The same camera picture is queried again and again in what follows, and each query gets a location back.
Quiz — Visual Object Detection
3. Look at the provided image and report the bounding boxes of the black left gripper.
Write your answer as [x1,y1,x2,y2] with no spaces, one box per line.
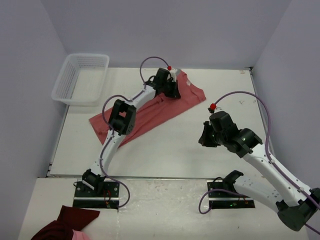
[161,79,180,99]

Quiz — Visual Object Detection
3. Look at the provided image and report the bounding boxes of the salmon red t-shirt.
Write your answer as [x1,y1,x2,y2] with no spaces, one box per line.
[89,69,207,147]

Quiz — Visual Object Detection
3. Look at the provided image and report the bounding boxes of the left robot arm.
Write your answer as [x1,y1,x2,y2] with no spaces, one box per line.
[82,68,181,197]

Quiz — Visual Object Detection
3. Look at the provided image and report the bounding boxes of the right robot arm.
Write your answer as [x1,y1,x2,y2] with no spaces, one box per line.
[198,111,320,232]

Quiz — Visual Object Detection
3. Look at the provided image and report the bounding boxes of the white plastic laundry basket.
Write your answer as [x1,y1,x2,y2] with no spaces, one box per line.
[51,53,110,107]

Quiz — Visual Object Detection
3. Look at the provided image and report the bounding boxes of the dark maroon t-shirt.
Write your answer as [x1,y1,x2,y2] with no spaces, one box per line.
[31,205,100,240]

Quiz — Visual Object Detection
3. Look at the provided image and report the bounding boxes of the pink cloth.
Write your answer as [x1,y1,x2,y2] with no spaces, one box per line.
[72,230,91,240]

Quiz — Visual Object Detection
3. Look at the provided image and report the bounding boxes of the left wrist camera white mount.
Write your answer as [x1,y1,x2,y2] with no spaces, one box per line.
[169,68,181,82]

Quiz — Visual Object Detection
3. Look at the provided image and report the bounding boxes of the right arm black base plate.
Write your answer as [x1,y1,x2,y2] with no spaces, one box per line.
[208,191,256,210]

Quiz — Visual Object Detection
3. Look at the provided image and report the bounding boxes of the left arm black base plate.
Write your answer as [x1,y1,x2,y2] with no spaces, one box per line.
[72,181,120,210]

